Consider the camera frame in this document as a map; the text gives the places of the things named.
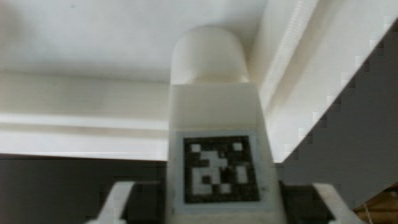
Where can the white table leg with tag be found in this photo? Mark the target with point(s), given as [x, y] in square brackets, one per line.
[222, 186]

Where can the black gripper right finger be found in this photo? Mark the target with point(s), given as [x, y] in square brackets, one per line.
[315, 205]

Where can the white square table top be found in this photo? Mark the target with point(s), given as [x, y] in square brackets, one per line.
[91, 61]

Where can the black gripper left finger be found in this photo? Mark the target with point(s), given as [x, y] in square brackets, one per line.
[114, 204]

